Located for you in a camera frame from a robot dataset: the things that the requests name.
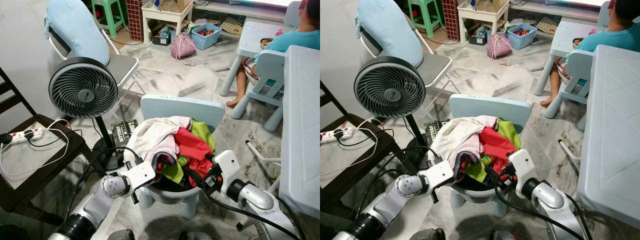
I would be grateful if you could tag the green and black circuit box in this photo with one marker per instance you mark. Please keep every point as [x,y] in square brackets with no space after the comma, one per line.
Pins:
[124,132]
[432,131]

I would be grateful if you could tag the white and pink garment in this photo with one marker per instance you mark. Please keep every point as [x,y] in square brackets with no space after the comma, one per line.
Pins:
[460,135]
[155,135]

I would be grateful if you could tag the green plastic stool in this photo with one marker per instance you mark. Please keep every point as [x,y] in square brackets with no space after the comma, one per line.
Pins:
[425,3]
[106,2]

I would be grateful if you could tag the red garment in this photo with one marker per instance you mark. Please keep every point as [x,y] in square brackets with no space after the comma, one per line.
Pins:
[497,145]
[192,147]

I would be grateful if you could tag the pale blue plastic chair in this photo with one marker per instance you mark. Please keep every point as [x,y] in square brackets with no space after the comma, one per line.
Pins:
[175,106]
[490,105]

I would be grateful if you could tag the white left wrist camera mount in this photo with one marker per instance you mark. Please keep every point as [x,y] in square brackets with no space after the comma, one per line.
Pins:
[440,174]
[140,175]

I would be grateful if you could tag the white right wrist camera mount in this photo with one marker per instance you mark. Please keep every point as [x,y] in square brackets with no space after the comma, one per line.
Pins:
[227,167]
[521,167]

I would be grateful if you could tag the pale blue folding table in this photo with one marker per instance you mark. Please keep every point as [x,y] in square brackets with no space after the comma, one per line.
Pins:
[300,125]
[615,135]

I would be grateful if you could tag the robot right leg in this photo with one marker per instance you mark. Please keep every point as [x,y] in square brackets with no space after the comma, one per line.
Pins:
[504,235]
[194,235]

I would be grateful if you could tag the blue toy bin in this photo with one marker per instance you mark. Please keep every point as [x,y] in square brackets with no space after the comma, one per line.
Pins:
[522,37]
[205,37]

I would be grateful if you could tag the child in teal shirt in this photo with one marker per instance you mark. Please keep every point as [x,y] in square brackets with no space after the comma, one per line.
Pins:
[610,40]
[295,40]

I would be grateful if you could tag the black standing fan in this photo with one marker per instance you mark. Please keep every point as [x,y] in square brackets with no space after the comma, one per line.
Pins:
[83,87]
[390,87]

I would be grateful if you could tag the white power strip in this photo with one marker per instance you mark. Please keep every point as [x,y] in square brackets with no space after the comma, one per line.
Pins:
[340,135]
[25,135]

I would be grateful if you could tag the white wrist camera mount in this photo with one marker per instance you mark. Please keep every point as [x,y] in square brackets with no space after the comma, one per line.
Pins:
[140,175]
[227,167]
[440,174]
[521,167]

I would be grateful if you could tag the small pale blue kids chair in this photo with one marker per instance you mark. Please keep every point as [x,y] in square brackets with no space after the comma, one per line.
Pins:
[580,65]
[270,65]

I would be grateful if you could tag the pale blue pillow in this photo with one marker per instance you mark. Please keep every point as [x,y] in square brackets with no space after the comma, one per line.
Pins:
[387,27]
[75,27]

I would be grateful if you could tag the red brick pillar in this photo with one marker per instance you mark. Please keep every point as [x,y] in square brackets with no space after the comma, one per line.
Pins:
[451,20]
[134,20]

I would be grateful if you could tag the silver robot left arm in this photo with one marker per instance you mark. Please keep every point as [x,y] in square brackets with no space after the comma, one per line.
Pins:
[395,197]
[95,200]

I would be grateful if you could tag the grey folding chair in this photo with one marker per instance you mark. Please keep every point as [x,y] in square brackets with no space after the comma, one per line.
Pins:
[440,65]
[122,65]

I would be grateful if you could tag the white low shelf table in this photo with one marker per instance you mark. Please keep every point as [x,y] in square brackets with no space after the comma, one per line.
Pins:
[482,12]
[167,12]

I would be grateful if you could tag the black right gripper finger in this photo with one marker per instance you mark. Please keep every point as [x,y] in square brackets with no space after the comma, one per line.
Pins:
[194,177]
[491,174]

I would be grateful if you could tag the pink backpack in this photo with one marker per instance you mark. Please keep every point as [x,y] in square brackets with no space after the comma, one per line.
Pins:
[183,47]
[499,46]

